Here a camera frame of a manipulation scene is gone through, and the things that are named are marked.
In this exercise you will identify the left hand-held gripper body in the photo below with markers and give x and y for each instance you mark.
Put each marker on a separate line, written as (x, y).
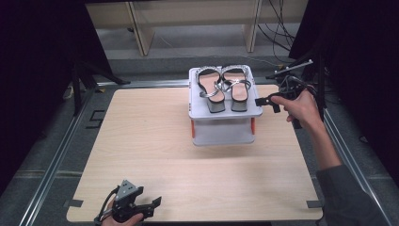
(125, 190)

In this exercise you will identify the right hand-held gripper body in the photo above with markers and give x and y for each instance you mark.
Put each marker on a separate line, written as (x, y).
(291, 83)

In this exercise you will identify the white two-tier shoe rack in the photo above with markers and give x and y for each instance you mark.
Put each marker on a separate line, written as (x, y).
(224, 132)

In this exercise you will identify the person's right hand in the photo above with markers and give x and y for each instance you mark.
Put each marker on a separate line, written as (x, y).
(302, 108)

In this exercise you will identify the person's left hand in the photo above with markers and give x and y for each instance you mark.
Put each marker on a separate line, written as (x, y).
(120, 223)

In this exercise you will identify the yellow tape piece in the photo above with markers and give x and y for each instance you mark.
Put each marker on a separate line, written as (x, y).
(282, 66)

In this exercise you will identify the black tape strip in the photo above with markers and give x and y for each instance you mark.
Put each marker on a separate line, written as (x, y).
(313, 204)
(75, 203)

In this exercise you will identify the black curtain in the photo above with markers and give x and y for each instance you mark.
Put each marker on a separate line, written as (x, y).
(360, 62)
(34, 78)

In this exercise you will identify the black tape floor marking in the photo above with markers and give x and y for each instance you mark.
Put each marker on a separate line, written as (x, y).
(95, 119)

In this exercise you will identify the light wooden table frame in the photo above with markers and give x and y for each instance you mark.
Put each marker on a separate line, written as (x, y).
(142, 34)

